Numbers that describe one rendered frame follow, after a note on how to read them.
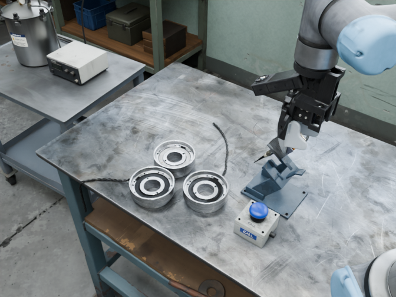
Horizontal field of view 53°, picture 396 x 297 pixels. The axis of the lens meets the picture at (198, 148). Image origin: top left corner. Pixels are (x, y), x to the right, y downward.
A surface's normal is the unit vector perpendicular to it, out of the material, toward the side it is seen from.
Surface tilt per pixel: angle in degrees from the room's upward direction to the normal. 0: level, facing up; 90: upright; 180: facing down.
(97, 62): 90
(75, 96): 0
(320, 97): 90
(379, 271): 37
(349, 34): 66
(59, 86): 0
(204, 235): 0
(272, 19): 90
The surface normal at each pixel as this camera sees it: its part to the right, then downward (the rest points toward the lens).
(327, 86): -0.62, 0.51
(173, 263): 0.01, -0.74
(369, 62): 0.22, 0.65
